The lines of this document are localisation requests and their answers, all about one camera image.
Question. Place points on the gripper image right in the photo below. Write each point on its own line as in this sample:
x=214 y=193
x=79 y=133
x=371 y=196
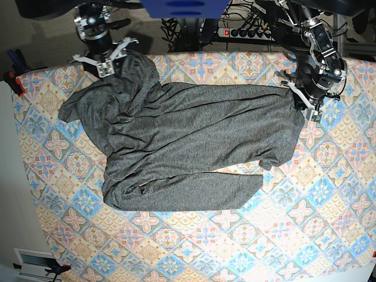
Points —
x=309 y=91

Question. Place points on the patterned tile tablecloth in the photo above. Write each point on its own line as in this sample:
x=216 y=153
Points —
x=314 y=215

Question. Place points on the white power strip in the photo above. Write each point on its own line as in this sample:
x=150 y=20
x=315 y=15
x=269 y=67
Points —
x=248 y=33

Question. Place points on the robot arm image right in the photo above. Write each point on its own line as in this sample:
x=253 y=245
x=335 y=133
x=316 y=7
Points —
x=318 y=38

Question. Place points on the red black clamp left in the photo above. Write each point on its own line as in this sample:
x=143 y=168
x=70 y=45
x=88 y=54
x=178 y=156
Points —
x=14 y=83

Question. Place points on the grey t-shirt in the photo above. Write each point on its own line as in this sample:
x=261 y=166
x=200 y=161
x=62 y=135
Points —
x=165 y=143

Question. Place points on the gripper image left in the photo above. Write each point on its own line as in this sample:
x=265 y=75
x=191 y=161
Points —
x=107 y=63

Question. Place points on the black clamp bottom left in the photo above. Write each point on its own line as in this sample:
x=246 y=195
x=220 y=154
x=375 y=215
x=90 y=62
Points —
x=55 y=270

